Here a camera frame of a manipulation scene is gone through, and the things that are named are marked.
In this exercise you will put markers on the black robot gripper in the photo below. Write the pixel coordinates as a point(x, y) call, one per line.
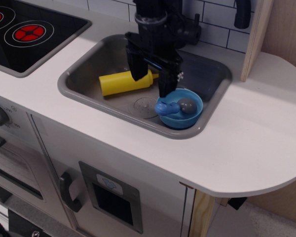
point(155, 45)

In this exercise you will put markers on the blue and grey toy spoon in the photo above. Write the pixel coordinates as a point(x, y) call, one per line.
point(185, 105)

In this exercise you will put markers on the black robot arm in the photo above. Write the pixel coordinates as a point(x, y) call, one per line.
point(191, 30)

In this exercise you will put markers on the light blue plastic bowl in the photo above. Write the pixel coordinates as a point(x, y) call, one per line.
point(181, 120)

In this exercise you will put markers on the grey plastic sink basin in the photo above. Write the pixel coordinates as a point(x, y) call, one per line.
point(208, 78)

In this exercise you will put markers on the yellow toy mustard bottle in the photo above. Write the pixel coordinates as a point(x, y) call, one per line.
point(124, 82)

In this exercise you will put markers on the black toy faucet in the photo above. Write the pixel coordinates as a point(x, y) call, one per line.
point(224, 23)

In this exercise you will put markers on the light wooden side panel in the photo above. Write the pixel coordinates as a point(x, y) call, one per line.
point(257, 35)

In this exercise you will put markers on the grey ice dispenser panel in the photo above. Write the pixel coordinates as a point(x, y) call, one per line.
point(113, 197)

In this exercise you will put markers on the black toy stovetop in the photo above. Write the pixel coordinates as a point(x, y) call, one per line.
point(30, 35)

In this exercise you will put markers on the grey toy oven door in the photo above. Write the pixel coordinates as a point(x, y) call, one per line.
point(16, 167)

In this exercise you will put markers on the grey cabinet door handle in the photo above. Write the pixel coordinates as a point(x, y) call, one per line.
point(65, 182)

